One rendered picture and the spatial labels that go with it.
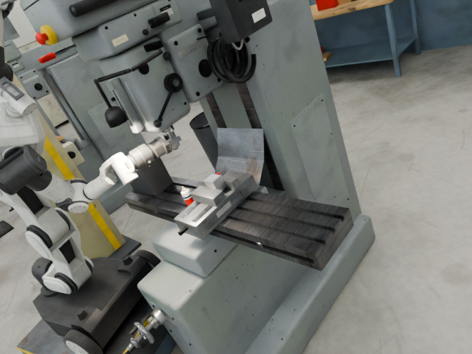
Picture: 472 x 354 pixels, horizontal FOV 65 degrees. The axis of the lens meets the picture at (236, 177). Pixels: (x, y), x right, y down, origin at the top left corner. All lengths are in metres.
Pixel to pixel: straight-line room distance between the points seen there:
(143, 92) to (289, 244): 0.74
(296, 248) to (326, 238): 0.10
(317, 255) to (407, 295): 1.09
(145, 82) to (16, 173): 0.54
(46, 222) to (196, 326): 0.84
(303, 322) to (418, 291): 0.64
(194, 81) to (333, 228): 0.77
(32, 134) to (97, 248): 2.04
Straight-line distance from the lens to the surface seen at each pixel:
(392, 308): 2.20
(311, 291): 2.08
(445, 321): 2.15
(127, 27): 1.39
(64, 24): 1.30
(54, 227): 1.95
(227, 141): 1.90
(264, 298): 1.95
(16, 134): 1.54
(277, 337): 1.96
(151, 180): 1.90
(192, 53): 1.52
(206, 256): 1.57
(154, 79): 1.43
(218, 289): 1.69
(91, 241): 3.42
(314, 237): 1.27
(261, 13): 1.45
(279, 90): 1.71
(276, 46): 1.71
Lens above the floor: 1.74
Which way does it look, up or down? 28 degrees down
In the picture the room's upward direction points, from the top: 23 degrees counter-clockwise
